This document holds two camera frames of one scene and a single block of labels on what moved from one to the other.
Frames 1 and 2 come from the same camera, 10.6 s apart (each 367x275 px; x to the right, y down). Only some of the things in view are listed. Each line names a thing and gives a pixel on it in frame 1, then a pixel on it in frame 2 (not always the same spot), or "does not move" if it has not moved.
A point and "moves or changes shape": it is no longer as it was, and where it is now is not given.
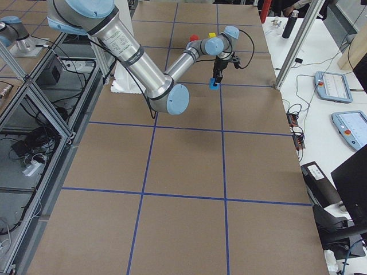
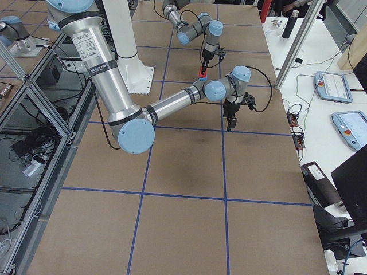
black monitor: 351,179 does not move
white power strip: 31,168 does not move
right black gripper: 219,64 -> 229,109
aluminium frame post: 299,42 does not move
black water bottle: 290,24 does not move
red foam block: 194,38 moves or changes shape
